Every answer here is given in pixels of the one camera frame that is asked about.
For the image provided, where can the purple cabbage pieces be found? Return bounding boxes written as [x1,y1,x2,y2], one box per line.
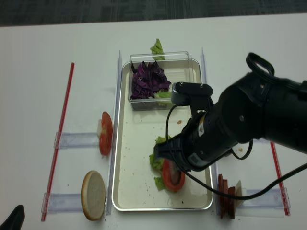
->
[130,61,172,100]

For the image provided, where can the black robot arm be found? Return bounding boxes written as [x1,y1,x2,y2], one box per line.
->
[153,53,307,172]

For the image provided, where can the stacked sausage slices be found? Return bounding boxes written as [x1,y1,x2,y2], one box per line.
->
[217,173,237,219]

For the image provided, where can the left red strip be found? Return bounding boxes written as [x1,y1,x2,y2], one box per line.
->
[41,62,75,222]

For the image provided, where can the lettuce on sandwich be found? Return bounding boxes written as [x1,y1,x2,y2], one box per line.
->
[149,135,172,191]

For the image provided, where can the right red strip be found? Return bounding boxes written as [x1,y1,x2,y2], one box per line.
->
[250,52,290,216]

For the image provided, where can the clear pusher track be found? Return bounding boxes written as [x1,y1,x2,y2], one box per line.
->
[41,193,83,213]
[54,132,99,149]
[235,188,291,218]

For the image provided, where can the black cable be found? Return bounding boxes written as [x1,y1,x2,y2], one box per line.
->
[165,103,307,200]

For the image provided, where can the clear pusher track lower right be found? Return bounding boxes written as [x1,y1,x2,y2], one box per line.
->
[235,188,291,218]

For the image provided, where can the clear pusher track upper left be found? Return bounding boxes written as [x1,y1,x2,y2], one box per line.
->
[54,132,99,149]

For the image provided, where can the clear rail left of tray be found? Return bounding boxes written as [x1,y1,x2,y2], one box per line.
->
[105,51,122,216]

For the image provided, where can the lettuce inside container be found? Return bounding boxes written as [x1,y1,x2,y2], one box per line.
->
[153,91,173,107]

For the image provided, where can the metal baking tray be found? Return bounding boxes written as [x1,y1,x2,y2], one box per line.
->
[112,64,213,211]

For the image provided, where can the clear plastic container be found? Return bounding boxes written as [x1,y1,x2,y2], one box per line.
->
[128,51,195,111]

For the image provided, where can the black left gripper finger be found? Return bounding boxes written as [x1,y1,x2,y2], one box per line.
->
[153,138,182,165]

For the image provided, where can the black object bottom left corner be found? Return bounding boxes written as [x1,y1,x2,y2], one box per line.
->
[0,205,25,230]

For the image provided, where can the round sausage meat slice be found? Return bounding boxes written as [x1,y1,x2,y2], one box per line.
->
[169,161,181,185]

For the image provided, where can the tomato slice on sandwich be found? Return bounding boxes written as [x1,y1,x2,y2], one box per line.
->
[171,171,186,192]

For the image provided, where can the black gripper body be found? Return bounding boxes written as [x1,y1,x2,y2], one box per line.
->
[165,103,238,172]

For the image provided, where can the red strip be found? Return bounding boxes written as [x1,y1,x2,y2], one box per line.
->
[41,62,75,222]
[250,52,290,216]

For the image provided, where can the standing tomato slices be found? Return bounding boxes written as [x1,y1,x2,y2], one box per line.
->
[98,111,113,156]

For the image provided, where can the standing bun bottom half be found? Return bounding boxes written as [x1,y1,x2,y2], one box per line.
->
[81,170,106,221]

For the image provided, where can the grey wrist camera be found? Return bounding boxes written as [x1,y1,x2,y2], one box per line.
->
[171,82,213,105]

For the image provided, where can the clear pusher track lower left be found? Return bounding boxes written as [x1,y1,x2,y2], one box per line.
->
[41,193,83,213]

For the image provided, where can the loose lettuce leaf behind container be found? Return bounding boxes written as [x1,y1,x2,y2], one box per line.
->
[150,38,165,61]

